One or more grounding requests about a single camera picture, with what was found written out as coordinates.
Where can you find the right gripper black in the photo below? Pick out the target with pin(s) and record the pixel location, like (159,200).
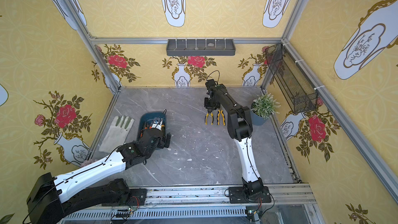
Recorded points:
(210,106)

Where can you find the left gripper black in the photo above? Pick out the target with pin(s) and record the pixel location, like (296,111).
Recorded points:
(152,131)

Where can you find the yellow black combination pliers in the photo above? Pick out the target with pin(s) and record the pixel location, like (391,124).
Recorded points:
(221,120)

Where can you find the yellow black long-nose pliers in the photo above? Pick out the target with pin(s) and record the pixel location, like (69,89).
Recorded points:
(209,118)

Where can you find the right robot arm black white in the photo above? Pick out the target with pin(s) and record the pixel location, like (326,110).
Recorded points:
(240,128)

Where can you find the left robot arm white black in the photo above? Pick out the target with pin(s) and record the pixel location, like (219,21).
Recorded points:
(55,197)

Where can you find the teal storage box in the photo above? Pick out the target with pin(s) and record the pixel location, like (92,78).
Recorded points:
(145,117)

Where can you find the white green work glove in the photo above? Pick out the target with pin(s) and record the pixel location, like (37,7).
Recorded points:
(117,133)

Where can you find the blue plant pot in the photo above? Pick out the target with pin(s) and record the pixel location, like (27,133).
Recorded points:
(257,120)

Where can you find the green white artificial plant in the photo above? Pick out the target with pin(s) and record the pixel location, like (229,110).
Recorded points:
(265,106)

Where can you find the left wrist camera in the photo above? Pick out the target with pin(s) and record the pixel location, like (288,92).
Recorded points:
(156,123)

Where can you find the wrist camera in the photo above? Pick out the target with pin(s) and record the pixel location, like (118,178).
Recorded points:
(211,84)
(156,123)

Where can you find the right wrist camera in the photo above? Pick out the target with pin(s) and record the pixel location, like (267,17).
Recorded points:
(211,84)

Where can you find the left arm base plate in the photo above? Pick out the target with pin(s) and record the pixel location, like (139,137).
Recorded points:
(136,197)

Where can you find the grey wall shelf tray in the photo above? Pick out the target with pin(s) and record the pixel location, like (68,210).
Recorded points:
(200,47)

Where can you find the black wire mesh basket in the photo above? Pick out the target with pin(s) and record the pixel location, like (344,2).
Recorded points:
(298,91)

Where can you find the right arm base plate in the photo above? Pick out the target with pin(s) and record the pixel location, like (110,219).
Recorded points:
(240,195)

